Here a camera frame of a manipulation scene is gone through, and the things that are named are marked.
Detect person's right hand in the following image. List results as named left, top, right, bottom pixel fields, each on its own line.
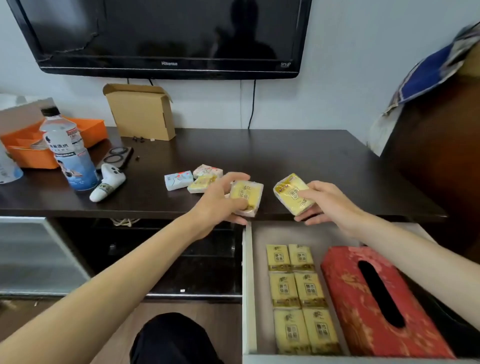
left=294, top=181, right=370, bottom=235

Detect person's left hand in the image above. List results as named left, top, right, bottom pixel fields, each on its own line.
left=186, top=172, right=251, bottom=241

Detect yellow tissue packet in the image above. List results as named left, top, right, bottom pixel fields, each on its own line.
left=225, top=180, right=264, bottom=218
left=273, top=173, right=316, bottom=217

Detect person's left forearm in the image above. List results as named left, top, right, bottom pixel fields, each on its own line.
left=0, top=212, right=211, bottom=364

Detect person's right forearm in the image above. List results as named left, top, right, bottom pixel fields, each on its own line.
left=349, top=212, right=480, bottom=331

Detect pink tissue packet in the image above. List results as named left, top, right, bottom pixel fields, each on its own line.
left=193, top=164, right=224, bottom=180

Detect dark wooden television cabinet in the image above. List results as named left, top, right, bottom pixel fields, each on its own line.
left=0, top=127, right=449, bottom=304

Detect cream patterned tissue packet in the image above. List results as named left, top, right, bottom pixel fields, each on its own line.
left=187, top=174, right=218, bottom=194

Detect blue tissue packet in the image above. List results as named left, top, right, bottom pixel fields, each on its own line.
left=164, top=170, right=194, bottom=191

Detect rows of yellow tissue packets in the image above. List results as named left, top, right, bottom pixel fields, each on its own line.
left=266, top=244, right=343, bottom=356

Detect brown cardboard box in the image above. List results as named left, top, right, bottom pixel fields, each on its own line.
left=103, top=83, right=176, bottom=142

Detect red patterned tissue box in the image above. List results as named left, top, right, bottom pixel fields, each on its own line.
left=321, top=246, right=456, bottom=359

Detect black device with rings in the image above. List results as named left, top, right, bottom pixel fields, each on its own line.
left=95, top=146, right=134, bottom=170

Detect white drawer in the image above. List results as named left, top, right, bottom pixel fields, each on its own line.
left=242, top=221, right=480, bottom=364

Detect white handheld controller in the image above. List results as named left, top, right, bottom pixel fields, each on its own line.
left=89, top=163, right=127, bottom=203

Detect brown wooden furniture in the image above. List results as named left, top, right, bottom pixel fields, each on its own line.
left=380, top=45, right=480, bottom=263

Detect clear water bottle blue label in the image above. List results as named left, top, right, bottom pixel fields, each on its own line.
left=39, top=106, right=99, bottom=192

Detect blue patterned cloth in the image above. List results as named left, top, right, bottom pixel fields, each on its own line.
left=367, top=22, right=480, bottom=156

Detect black flat screen television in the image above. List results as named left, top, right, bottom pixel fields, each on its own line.
left=7, top=0, right=313, bottom=80

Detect person's black trouser leg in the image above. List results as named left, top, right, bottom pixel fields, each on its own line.
left=130, top=313, right=224, bottom=364

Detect orange plastic tray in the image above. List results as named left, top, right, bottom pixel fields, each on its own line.
left=0, top=118, right=109, bottom=170

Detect frosted glass cabinet door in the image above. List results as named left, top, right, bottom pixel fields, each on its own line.
left=0, top=217, right=91, bottom=297

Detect white cardboard sheet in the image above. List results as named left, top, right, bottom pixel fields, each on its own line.
left=0, top=97, right=56, bottom=136

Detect clear plastic container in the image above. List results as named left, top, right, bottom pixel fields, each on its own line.
left=0, top=140, right=24, bottom=184

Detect black television cable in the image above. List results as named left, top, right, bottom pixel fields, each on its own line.
left=248, top=79, right=257, bottom=130

